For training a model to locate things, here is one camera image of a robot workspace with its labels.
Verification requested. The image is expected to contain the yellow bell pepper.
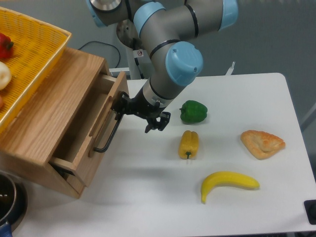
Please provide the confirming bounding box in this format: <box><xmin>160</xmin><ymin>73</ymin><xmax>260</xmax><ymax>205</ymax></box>
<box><xmin>178</xmin><ymin>130</ymin><xmax>199</xmax><ymax>159</ymax></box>

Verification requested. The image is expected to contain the golden pastry bread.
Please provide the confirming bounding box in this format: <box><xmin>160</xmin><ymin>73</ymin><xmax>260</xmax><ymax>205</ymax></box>
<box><xmin>240</xmin><ymin>130</ymin><xmax>286</xmax><ymax>160</ymax></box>

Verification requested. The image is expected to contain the yellow plastic basket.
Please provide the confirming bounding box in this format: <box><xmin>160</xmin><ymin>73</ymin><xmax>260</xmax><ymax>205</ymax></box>
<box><xmin>0</xmin><ymin>7</ymin><xmax>72</xmax><ymax>131</ymax></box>

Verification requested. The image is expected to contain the white onion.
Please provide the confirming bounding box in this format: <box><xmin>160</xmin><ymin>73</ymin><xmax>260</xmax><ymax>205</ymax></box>
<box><xmin>0</xmin><ymin>62</ymin><xmax>12</xmax><ymax>90</ymax></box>

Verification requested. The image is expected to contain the wooden drawer cabinet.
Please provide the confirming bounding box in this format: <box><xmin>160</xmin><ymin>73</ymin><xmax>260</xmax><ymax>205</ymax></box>
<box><xmin>0</xmin><ymin>46</ymin><xmax>111</xmax><ymax>199</ymax></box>

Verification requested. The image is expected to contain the green bell pepper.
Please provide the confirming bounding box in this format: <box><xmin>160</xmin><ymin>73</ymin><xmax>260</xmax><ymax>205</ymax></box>
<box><xmin>179</xmin><ymin>100</ymin><xmax>208</xmax><ymax>124</ymax></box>

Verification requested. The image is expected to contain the black cable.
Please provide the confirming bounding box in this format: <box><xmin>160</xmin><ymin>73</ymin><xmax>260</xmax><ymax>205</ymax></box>
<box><xmin>78</xmin><ymin>41</ymin><xmax>121</xmax><ymax>69</ymax></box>

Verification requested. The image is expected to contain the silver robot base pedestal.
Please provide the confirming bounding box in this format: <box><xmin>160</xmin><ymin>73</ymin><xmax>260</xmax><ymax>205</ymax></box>
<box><xmin>116</xmin><ymin>20</ymin><xmax>154</xmax><ymax>79</ymax></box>

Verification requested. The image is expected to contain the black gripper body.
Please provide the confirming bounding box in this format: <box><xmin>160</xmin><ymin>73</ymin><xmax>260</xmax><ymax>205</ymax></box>
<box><xmin>128</xmin><ymin>92</ymin><xmax>163</xmax><ymax>123</ymax></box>

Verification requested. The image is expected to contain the black drawer handle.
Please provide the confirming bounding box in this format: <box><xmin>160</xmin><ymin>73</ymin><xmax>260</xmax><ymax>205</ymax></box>
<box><xmin>91</xmin><ymin>111</ymin><xmax>122</xmax><ymax>153</ymax></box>

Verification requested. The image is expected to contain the red bell pepper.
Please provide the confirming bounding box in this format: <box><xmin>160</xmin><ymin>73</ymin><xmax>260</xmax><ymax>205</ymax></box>
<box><xmin>0</xmin><ymin>33</ymin><xmax>14</xmax><ymax>59</ymax></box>

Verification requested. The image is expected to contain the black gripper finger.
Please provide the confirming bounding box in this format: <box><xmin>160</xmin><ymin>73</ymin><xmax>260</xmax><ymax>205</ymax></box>
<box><xmin>145</xmin><ymin>112</ymin><xmax>171</xmax><ymax>133</ymax></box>
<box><xmin>111</xmin><ymin>91</ymin><xmax>132</xmax><ymax>120</ymax></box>

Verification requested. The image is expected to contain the wooden top drawer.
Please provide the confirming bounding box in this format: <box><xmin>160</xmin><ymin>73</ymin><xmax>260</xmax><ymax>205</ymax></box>
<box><xmin>49</xmin><ymin>72</ymin><xmax>128</xmax><ymax>187</ymax></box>

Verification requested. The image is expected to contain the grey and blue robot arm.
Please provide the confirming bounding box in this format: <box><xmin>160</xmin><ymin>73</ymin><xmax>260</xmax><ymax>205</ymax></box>
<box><xmin>87</xmin><ymin>0</ymin><xmax>238</xmax><ymax>131</ymax></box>

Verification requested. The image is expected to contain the black corner device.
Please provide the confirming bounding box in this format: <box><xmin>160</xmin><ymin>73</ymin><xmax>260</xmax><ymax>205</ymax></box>
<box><xmin>304</xmin><ymin>199</ymin><xmax>316</xmax><ymax>225</ymax></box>

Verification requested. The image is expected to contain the yellow banana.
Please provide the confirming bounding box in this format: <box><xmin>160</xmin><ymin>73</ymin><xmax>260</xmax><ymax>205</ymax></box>
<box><xmin>200</xmin><ymin>171</ymin><xmax>260</xmax><ymax>204</ymax></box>

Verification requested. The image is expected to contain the dark metal pot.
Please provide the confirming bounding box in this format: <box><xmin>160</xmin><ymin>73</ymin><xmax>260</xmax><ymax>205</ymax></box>
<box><xmin>0</xmin><ymin>172</ymin><xmax>28</xmax><ymax>237</ymax></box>

